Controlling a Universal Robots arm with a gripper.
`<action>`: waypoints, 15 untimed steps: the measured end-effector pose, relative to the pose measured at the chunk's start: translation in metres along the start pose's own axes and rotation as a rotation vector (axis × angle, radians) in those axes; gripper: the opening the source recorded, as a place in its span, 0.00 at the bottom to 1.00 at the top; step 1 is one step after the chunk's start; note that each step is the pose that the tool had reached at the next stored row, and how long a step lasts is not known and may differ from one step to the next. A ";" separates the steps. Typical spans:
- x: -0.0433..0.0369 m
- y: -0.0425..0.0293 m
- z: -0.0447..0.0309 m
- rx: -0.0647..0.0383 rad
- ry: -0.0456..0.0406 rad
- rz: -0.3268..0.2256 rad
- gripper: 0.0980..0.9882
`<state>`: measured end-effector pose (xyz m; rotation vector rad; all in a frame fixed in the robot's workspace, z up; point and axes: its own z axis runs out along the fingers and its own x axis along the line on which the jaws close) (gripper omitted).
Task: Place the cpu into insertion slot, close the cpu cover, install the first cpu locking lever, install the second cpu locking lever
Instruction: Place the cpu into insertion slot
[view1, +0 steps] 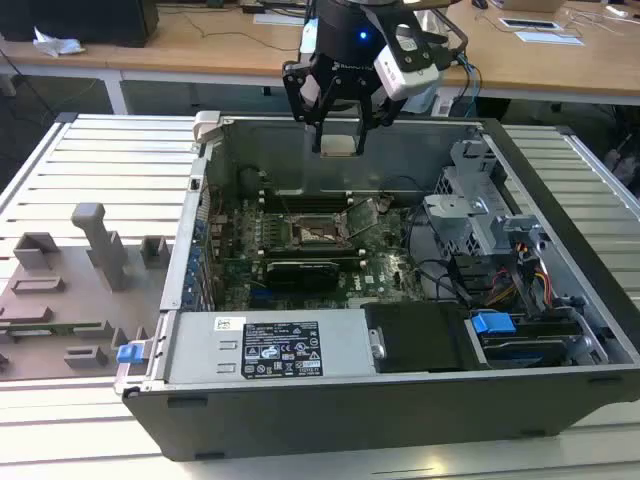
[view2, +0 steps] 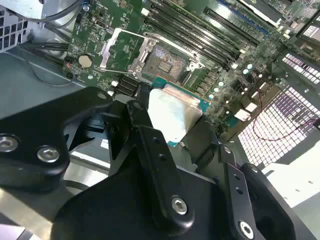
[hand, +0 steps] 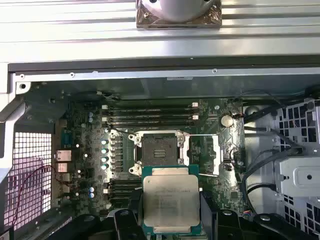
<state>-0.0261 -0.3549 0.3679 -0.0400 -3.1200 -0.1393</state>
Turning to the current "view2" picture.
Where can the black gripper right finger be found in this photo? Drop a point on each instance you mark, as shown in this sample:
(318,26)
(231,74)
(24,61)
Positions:
(240,207)

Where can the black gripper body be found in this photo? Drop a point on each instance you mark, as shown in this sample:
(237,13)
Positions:
(112,212)

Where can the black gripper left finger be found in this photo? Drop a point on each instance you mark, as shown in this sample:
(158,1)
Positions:
(37,130)

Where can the metal socket cover frame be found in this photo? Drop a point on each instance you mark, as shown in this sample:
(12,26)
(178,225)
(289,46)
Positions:
(108,50)

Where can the silver-topped CPU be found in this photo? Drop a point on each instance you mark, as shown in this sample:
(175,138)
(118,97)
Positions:
(170,112)

